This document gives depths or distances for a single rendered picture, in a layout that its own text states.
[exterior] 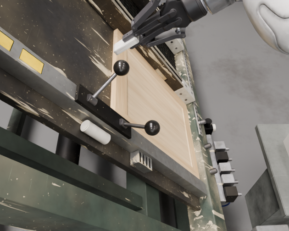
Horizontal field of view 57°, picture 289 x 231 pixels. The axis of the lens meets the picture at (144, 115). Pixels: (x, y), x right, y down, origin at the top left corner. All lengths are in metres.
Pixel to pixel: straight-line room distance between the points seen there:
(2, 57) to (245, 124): 2.25
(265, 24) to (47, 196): 0.43
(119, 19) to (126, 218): 0.70
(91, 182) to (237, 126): 1.98
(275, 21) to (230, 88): 2.39
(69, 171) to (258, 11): 0.50
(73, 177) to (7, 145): 0.17
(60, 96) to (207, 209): 0.76
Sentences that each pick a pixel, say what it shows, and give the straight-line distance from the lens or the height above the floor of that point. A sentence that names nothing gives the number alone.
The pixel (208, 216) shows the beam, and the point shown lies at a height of 0.89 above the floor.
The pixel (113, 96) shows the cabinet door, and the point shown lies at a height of 1.35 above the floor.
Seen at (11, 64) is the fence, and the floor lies 1.61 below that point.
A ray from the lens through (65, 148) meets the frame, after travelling 1.49.
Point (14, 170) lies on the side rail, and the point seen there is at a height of 1.59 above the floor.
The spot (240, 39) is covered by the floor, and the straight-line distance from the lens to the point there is 3.49.
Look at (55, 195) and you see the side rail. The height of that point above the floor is 1.52.
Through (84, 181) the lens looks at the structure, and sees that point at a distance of 0.68.
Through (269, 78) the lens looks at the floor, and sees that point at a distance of 3.08.
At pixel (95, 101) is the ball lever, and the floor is 1.48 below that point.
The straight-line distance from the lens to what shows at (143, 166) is 0.78.
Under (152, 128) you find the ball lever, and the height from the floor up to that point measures 1.44.
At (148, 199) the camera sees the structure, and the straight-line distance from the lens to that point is 0.87.
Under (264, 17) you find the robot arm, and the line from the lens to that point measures 0.47.
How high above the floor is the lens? 1.95
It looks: 52 degrees down
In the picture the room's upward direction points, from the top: straight up
